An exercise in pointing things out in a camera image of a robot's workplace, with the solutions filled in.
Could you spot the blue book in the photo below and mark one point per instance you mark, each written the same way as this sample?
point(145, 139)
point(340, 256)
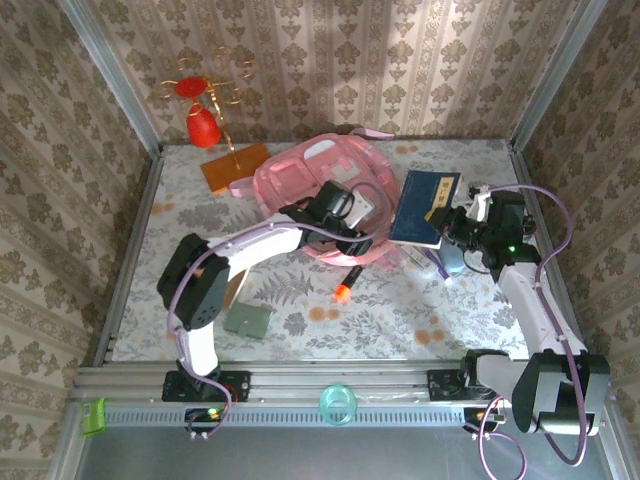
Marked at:
point(415, 210)

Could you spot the black orange highlighter marker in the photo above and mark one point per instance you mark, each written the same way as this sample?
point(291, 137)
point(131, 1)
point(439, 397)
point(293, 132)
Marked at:
point(350, 280)

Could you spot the pink backpack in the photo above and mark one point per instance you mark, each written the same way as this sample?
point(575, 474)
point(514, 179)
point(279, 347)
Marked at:
point(285, 175)

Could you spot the purple pen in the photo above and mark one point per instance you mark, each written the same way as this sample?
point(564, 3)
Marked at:
point(442, 270)

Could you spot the green snap pouch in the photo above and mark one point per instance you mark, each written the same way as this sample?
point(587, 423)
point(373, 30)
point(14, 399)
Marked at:
point(247, 322)

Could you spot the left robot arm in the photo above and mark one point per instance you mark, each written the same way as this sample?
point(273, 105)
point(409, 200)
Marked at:
point(195, 295)

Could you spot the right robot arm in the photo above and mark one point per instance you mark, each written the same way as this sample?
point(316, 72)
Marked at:
point(550, 320)

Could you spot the clear plastic tube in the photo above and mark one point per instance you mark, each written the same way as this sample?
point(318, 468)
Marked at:
point(415, 257)

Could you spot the red wine glass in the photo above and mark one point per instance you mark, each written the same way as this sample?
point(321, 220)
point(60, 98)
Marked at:
point(202, 131)

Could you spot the teal tape roll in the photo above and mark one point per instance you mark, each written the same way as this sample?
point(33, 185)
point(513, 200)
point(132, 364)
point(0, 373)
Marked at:
point(325, 400)

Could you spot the small black controller board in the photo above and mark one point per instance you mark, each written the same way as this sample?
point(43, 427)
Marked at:
point(475, 416)
point(200, 417)

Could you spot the grey metal tray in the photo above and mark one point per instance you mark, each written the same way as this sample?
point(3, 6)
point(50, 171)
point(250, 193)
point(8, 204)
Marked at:
point(350, 455)

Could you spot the green tag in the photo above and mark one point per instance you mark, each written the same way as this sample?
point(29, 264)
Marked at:
point(93, 416)

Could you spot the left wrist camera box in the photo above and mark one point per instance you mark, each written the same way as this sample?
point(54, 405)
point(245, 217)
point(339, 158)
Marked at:
point(361, 207)

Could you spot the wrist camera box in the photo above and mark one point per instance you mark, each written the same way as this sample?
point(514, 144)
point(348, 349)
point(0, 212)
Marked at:
point(361, 207)
point(480, 202)

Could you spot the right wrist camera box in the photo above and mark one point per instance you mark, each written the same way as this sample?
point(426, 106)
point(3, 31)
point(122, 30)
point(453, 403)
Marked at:
point(480, 202)

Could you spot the aluminium side rail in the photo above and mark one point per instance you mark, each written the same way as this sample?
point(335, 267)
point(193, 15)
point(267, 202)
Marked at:
point(132, 240)
point(530, 170)

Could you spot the aluminium front rail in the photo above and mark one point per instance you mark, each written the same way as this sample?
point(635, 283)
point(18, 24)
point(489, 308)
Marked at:
point(300, 380)

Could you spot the aluminium frame post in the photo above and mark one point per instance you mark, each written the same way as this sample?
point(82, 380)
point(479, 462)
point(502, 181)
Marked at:
point(555, 75)
point(115, 75)

